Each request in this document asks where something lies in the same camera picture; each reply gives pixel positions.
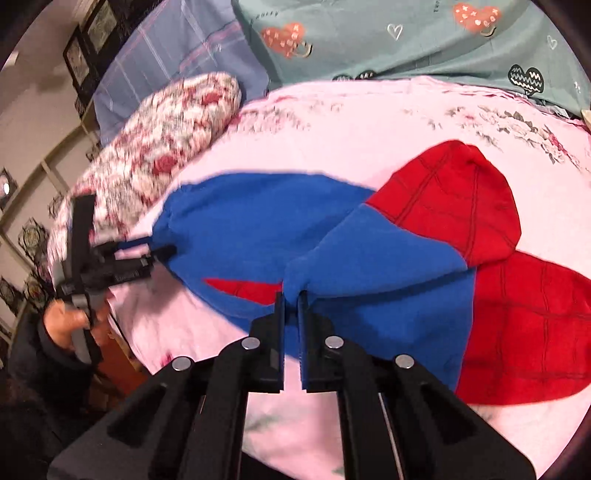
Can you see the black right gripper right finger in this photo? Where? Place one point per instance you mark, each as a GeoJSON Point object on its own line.
{"type": "Point", "coordinates": [398, 421]}

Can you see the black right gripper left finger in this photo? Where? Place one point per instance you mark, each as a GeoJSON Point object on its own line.
{"type": "Point", "coordinates": [186, 421]}

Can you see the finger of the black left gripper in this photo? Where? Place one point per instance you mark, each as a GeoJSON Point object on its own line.
{"type": "Point", "coordinates": [160, 254]}
{"type": "Point", "coordinates": [111, 247]}

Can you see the blue and red pants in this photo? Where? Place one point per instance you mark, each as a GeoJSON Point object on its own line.
{"type": "Point", "coordinates": [427, 265]}

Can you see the black sleeved left forearm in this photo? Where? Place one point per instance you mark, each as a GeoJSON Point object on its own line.
{"type": "Point", "coordinates": [44, 401]}

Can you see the person's left hand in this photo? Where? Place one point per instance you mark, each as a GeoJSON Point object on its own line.
{"type": "Point", "coordinates": [60, 323]}

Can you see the red floral pillow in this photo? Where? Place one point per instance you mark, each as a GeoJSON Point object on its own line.
{"type": "Point", "coordinates": [167, 131]}

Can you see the wooden display cabinet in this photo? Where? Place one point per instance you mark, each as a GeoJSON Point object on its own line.
{"type": "Point", "coordinates": [42, 142]}

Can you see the blue plaid pillow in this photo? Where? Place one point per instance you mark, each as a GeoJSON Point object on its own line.
{"type": "Point", "coordinates": [178, 39]}

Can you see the pink floral bed sheet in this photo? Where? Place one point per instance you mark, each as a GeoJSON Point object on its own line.
{"type": "Point", "coordinates": [361, 133]}

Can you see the green heart print blanket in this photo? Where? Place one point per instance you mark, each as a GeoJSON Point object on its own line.
{"type": "Point", "coordinates": [511, 45]}

